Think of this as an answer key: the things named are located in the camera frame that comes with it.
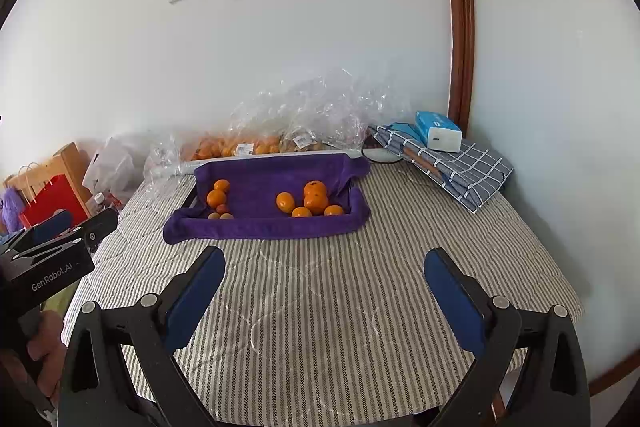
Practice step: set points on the blue tissue box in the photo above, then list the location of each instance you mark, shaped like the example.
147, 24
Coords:
435, 127

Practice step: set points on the striped quilted blanket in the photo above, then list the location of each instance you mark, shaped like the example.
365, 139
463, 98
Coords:
320, 307

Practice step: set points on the small red fruit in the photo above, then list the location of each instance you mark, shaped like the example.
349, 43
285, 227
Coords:
222, 209

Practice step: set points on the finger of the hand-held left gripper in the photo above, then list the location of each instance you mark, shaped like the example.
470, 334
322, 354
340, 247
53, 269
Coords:
100, 227
50, 224

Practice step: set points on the person's left hand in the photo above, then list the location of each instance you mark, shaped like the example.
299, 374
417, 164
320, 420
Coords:
47, 352

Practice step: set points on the purple towel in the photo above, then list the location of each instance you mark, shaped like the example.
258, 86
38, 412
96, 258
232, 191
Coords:
260, 187

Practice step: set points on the clear bag of brown fruits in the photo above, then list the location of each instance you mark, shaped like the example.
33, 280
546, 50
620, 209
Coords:
307, 142

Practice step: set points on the wooden baseboard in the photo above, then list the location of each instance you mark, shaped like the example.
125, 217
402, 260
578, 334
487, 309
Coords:
612, 379

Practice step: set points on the empty clear plastic bag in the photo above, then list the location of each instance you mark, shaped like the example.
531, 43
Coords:
162, 157

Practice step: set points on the clear bag of oranges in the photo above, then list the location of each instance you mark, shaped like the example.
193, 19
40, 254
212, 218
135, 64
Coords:
215, 148

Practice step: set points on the grey plaid folded cloth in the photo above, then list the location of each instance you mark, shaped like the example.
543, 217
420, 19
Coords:
470, 177

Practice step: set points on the red paper bag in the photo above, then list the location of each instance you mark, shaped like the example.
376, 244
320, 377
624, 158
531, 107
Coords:
50, 202

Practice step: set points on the purple fluffy item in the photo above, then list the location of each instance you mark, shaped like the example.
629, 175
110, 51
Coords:
10, 207

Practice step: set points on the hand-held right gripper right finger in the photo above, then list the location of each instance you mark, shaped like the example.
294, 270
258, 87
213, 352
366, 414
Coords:
452, 292

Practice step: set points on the black rimmed round object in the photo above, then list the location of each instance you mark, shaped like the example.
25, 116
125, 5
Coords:
380, 155

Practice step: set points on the orange mandarin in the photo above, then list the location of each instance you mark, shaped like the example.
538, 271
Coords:
315, 188
221, 185
316, 205
301, 212
285, 202
216, 198
333, 210

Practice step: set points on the plastic drink bottle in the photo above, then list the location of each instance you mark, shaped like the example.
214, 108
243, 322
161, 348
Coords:
99, 201

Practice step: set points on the wooden door frame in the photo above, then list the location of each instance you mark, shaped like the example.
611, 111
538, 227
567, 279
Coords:
462, 32

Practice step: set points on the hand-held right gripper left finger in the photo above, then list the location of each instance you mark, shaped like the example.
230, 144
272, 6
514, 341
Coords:
200, 287

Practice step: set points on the white plastic bag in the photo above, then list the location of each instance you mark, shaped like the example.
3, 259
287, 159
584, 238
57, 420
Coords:
112, 167

